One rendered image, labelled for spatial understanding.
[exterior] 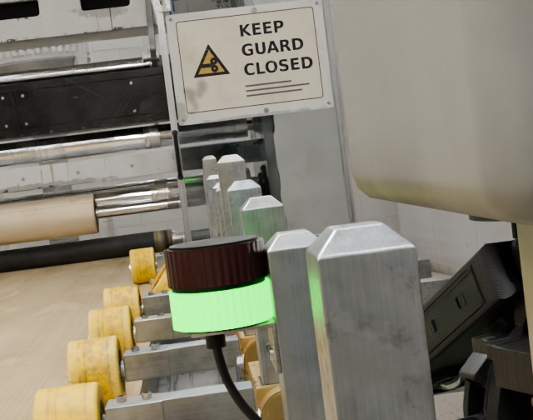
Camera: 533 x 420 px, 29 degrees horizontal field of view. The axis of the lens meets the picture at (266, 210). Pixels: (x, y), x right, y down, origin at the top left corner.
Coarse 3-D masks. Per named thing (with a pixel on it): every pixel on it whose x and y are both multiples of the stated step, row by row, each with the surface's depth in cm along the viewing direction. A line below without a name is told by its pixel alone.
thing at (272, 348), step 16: (208, 240) 64; (224, 240) 62; (240, 240) 60; (208, 288) 60; (224, 288) 60; (272, 320) 62; (192, 336) 61; (208, 336) 62; (224, 336) 62; (272, 336) 61; (272, 352) 61; (224, 368) 62; (224, 384) 63; (240, 400) 62; (256, 416) 62
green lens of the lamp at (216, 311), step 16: (240, 288) 60; (256, 288) 60; (176, 304) 61; (192, 304) 60; (208, 304) 59; (224, 304) 59; (240, 304) 60; (256, 304) 60; (176, 320) 61; (192, 320) 60; (208, 320) 59; (224, 320) 59; (240, 320) 60; (256, 320) 60
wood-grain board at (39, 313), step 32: (0, 288) 270; (32, 288) 259; (64, 288) 250; (96, 288) 241; (0, 320) 205; (32, 320) 199; (64, 320) 194; (0, 352) 165; (32, 352) 161; (64, 352) 157; (0, 384) 138; (32, 384) 136; (64, 384) 133; (128, 384) 128; (0, 416) 119
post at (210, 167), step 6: (210, 156) 260; (204, 162) 260; (210, 162) 260; (216, 162) 260; (204, 168) 260; (210, 168) 260; (216, 168) 260; (204, 174) 260; (210, 174) 260; (216, 174) 260; (210, 216) 260; (210, 222) 260
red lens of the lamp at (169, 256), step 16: (256, 240) 61; (176, 256) 60; (192, 256) 59; (208, 256) 59; (224, 256) 59; (240, 256) 60; (256, 256) 61; (176, 272) 60; (192, 272) 60; (208, 272) 59; (224, 272) 59; (240, 272) 60; (256, 272) 60; (176, 288) 60; (192, 288) 60
